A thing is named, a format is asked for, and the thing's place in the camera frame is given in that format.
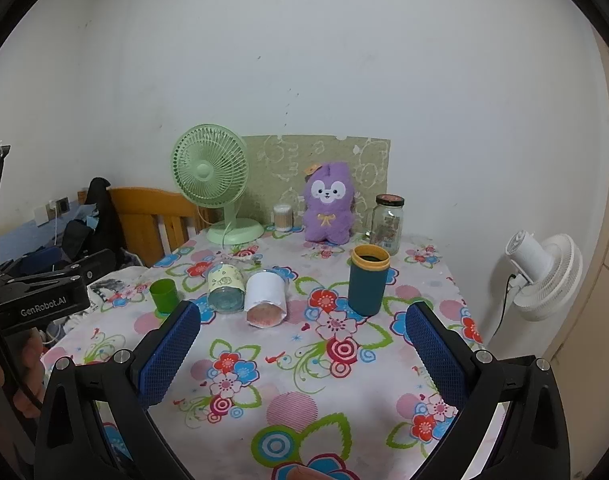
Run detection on blue bedding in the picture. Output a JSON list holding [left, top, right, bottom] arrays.
[[0, 212, 92, 281]]

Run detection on black fan cable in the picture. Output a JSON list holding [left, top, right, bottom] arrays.
[[485, 272, 518, 342]]

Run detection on white clip fan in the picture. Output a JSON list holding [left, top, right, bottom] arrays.
[[505, 230, 584, 322]]

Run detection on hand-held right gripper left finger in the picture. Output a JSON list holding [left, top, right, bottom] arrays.
[[34, 300, 201, 480]]

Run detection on wall socket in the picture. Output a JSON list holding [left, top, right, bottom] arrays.
[[34, 197, 70, 225]]

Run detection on white printed cloth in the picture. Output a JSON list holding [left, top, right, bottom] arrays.
[[87, 264, 152, 313]]

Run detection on purple plush toy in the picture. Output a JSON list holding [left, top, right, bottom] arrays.
[[302, 161, 358, 245]]

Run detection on glass jar with dark lid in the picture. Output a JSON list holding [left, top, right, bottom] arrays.
[[371, 194, 405, 256]]

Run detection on small green cup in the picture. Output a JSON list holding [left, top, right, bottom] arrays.
[[149, 280, 179, 313]]

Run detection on floral tablecloth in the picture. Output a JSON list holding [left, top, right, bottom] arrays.
[[39, 225, 508, 480]]

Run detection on white tipped-over jar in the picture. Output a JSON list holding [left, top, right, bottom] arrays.
[[244, 270, 288, 330]]

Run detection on green patterned wall sticker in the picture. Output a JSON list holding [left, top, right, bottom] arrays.
[[242, 134, 391, 241]]

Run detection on tipped jar yellow label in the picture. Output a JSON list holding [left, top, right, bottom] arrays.
[[206, 261, 246, 315]]

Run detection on green desk fan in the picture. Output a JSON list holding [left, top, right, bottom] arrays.
[[171, 123, 265, 246]]

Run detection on black bag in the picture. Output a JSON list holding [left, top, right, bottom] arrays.
[[59, 177, 128, 267]]

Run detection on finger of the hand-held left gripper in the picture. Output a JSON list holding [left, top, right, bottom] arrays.
[[0, 260, 84, 293], [64, 248, 116, 283]]

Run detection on teal cup with yellow rim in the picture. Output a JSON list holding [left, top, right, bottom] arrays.
[[348, 245, 391, 317]]

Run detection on cotton swab container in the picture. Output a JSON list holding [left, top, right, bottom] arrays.
[[273, 204, 294, 232]]

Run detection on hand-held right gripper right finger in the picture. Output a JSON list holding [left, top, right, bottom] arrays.
[[405, 301, 571, 480]]

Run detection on white fan cord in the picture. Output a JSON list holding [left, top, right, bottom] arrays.
[[219, 227, 263, 267]]

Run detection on person's left hand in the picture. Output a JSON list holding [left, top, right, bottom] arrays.
[[0, 332, 46, 418]]

